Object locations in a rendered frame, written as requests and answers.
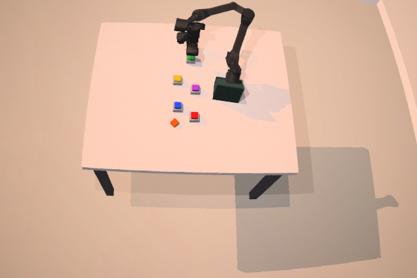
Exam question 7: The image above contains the purple button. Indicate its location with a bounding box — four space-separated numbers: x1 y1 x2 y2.
190 84 200 95

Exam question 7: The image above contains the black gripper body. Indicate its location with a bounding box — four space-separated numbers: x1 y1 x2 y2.
186 27 199 56

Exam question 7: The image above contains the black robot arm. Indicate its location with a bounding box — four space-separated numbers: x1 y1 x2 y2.
174 2 255 85

